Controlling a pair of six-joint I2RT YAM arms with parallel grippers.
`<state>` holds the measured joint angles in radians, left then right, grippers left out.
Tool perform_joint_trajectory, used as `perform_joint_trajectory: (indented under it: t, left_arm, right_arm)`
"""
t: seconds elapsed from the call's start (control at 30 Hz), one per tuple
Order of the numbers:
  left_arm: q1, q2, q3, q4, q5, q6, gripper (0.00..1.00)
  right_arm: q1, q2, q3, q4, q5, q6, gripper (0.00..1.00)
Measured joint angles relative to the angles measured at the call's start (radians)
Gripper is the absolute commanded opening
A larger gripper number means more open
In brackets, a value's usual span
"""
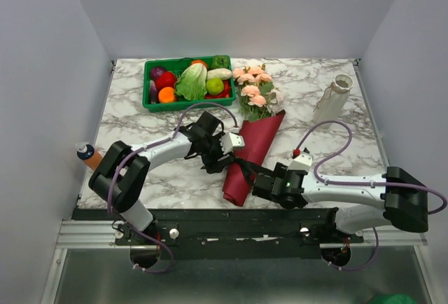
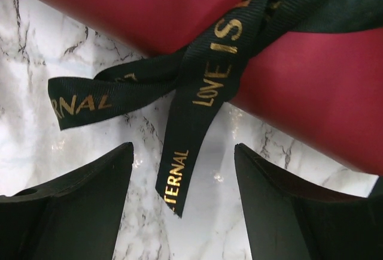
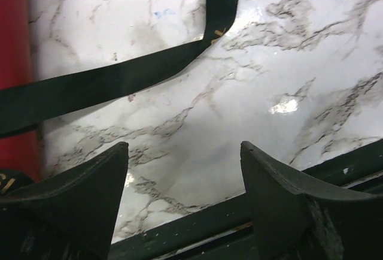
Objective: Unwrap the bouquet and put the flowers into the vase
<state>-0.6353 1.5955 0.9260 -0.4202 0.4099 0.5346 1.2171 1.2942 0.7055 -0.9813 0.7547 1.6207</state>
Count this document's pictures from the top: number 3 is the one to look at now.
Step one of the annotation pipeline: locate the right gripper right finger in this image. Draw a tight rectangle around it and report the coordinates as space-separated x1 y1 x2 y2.
241 141 382 259

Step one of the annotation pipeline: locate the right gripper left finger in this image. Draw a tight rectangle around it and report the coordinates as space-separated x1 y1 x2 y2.
1 142 129 259

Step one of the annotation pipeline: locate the red paper bouquet wrap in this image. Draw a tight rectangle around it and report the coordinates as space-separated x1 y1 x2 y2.
1 0 41 182

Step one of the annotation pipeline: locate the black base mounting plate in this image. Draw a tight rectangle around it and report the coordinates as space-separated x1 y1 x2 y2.
108 140 382 259

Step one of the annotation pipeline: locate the black ribbon with gold text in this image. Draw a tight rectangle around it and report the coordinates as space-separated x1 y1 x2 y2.
1 0 238 201

